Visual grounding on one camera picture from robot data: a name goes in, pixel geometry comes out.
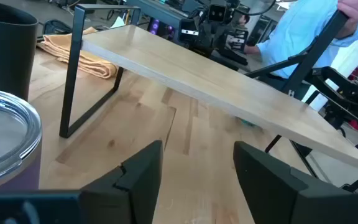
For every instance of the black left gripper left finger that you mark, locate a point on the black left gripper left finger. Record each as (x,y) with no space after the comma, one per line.
(135,186)

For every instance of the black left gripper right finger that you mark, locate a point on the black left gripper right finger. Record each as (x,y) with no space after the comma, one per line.
(269,193)

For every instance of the purple tumbler with clear lid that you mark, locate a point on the purple tumbler with clear lid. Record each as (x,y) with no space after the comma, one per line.
(5,137)

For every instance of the black cup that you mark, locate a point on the black cup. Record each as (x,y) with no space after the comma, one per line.
(5,49)

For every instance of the computer tower with purple lights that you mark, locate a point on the computer tower with purple lights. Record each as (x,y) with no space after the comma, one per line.
(162,28)

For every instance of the wooden tray with hole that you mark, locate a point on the wooden tray with hole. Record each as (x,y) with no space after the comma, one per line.
(197,77)

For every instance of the person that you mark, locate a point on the person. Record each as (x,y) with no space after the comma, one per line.
(297,31)

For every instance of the black equipment rig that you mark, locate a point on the black equipment rig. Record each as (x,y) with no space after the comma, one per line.
(346,90)

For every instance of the orange folded towel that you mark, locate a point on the orange folded towel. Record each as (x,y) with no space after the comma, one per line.
(64,46)

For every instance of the person's hand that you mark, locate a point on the person's hand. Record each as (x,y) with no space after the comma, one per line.
(356,7)

